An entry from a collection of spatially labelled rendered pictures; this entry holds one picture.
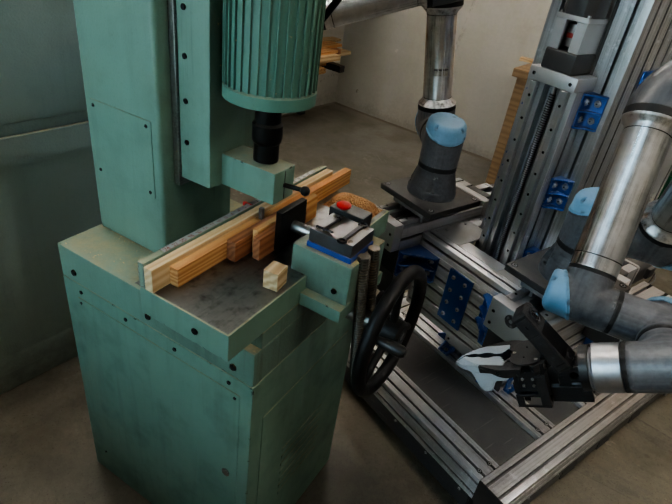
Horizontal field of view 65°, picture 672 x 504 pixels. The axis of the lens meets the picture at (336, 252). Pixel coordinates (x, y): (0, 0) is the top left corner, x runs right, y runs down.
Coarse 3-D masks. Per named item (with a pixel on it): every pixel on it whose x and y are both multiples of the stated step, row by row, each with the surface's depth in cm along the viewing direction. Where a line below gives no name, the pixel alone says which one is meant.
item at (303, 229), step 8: (296, 200) 111; (304, 200) 111; (288, 208) 107; (296, 208) 109; (304, 208) 112; (280, 216) 106; (288, 216) 108; (296, 216) 111; (304, 216) 114; (280, 224) 106; (288, 224) 109; (296, 224) 109; (304, 224) 109; (280, 232) 107; (288, 232) 110; (296, 232) 110; (304, 232) 108; (280, 240) 109; (288, 240) 112; (280, 248) 110
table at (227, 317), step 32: (384, 224) 133; (288, 256) 110; (192, 288) 97; (224, 288) 98; (256, 288) 99; (288, 288) 101; (160, 320) 97; (192, 320) 91; (224, 320) 91; (256, 320) 94; (224, 352) 90
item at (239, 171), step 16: (224, 160) 108; (240, 160) 106; (224, 176) 110; (240, 176) 108; (256, 176) 105; (272, 176) 103; (288, 176) 107; (256, 192) 107; (272, 192) 105; (288, 192) 110
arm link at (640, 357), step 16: (640, 336) 80; (656, 336) 77; (624, 352) 76; (640, 352) 75; (656, 352) 74; (624, 368) 76; (640, 368) 74; (656, 368) 73; (624, 384) 76; (640, 384) 75; (656, 384) 74
